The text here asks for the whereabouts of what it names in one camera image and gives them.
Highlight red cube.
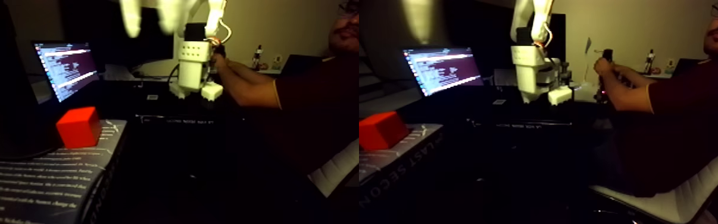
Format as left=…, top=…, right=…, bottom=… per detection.
left=55, top=106, right=103, bottom=150

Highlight black wide monitor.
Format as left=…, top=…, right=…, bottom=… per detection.
left=62, top=0, right=176, bottom=67

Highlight black box with white lettering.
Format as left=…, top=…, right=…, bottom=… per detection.
left=136, top=111, right=235, bottom=127

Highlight open laptop with lit screen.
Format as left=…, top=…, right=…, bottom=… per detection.
left=32, top=41, right=102, bottom=104

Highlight person's hand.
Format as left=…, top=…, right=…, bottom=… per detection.
left=593, top=55, right=617, bottom=90
left=614, top=63, right=647, bottom=86

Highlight person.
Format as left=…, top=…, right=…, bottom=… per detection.
left=593, top=0, right=718, bottom=198

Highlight white papers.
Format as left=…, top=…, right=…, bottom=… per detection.
left=104, top=63, right=142, bottom=82

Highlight white chair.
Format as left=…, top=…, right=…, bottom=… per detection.
left=590, top=134, right=718, bottom=224

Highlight dark leader arm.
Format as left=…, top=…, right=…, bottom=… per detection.
left=595, top=48, right=616, bottom=105

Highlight orange servo cable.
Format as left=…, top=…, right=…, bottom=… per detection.
left=212, top=18, right=233, bottom=48

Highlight black book with white text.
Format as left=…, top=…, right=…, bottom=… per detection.
left=0, top=119, right=129, bottom=224

